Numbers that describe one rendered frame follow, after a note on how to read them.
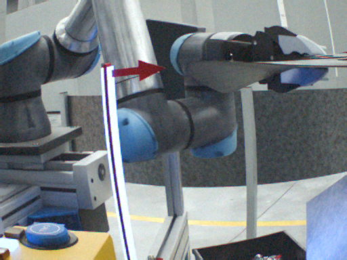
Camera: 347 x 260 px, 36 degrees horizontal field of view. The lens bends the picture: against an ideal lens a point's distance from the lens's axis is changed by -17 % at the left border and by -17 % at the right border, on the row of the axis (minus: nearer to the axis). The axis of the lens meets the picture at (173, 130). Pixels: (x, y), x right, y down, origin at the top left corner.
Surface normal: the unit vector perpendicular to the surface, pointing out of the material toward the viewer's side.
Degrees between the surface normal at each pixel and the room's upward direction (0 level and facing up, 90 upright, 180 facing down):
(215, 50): 86
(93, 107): 90
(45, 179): 90
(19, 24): 90
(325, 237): 55
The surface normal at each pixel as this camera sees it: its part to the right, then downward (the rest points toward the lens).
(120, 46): -0.13, -0.01
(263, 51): -0.87, 0.05
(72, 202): -0.29, 0.18
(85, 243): -0.08, -0.98
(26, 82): 0.59, 0.08
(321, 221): -0.76, -0.44
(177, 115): 0.52, -0.45
